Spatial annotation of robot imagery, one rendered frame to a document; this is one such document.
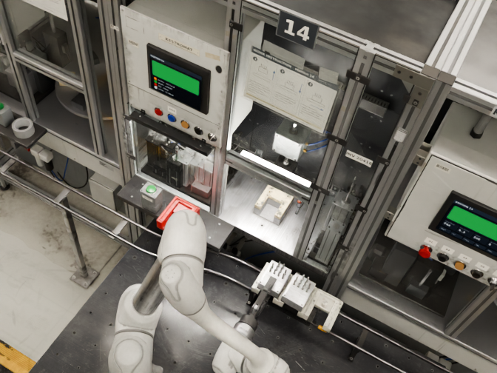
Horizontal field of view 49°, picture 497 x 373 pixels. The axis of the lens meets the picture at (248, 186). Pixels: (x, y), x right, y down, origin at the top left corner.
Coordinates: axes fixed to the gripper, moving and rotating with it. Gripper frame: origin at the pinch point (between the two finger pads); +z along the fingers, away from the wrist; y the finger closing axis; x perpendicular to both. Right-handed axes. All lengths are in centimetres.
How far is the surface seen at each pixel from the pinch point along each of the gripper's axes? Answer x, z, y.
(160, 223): 54, 0, 5
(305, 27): 14, 20, 112
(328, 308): -25.0, 6.0, -4.2
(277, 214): 12.2, 29.7, 6.7
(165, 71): 60, 17, 76
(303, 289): -12.8, 5.3, 2.1
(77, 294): 104, -17, -89
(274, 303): -4.4, -2.6, -5.4
